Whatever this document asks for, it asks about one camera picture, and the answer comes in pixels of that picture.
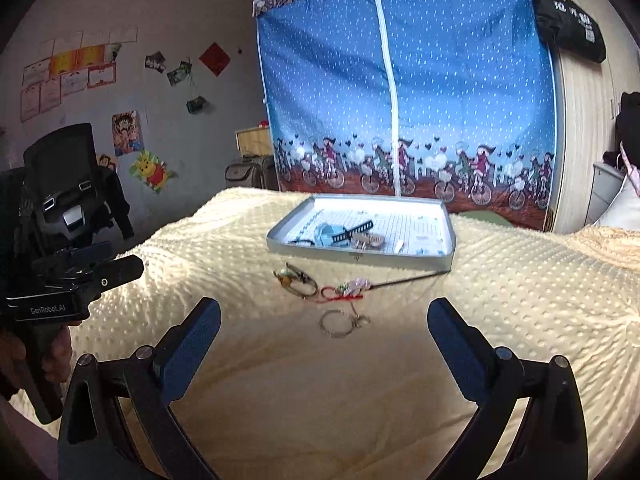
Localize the silver ring bangle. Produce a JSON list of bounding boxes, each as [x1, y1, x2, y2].
[[319, 309, 371, 339]]

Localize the black cord duck charm necklace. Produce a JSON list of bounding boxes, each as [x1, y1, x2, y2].
[[272, 261, 320, 299]]

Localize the person's left hand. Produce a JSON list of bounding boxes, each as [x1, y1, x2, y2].
[[1, 325, 73, 390]]

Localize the cartoon character poster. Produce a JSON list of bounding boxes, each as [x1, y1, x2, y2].
[[112, 110, 143, 157]]

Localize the dark suitcase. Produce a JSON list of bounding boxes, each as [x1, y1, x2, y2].
[[224, 155, 279, 191]]

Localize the wooden box cabinet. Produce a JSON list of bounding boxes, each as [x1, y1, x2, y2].
[[235, 126, 272, 156]]

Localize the red diamond paper decoration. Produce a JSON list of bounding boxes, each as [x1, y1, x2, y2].
[[198, 42, 231, 77]]

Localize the cream dotted blanket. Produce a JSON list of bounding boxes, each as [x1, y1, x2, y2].
[[72, 188, 639, 479]]

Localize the dark hair stick pink flowers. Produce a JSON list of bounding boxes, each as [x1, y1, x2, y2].
[[336, 271, 447, 298]]

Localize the silver metal tray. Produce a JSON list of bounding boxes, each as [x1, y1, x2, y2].
[[266, 194, 456, 273]]

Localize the grey drawer cabinet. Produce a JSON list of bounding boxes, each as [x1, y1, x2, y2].
[[585, 162, 624, 224]]

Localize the beige claw hair clip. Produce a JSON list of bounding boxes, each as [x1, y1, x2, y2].
[[350, 232, 385, 252]]

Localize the black clothing pile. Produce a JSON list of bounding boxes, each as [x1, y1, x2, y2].
[[603, 92, 640, 171]]

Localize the blue cartoon fabric wardrobe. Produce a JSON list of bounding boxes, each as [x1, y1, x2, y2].
[[253, 0, 556, 230]]

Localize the black hanging bag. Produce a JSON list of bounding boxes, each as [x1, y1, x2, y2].
[[532, 0, 606, 64]]

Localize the winnie pooh wall sticker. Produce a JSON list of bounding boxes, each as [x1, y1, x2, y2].
[[129, 150, 177, 194]]

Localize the certificates on wall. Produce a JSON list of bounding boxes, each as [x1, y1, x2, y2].
[[20, 25, 138, 122]]

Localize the green wall ornament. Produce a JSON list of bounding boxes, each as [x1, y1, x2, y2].
[[186, 96, 208, 115]]

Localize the wall photo cards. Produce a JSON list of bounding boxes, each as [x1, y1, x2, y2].
[[143, 50, 194, 88]]

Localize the red string bracelet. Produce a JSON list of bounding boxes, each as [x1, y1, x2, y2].
[[318, 285, 366, 316]]

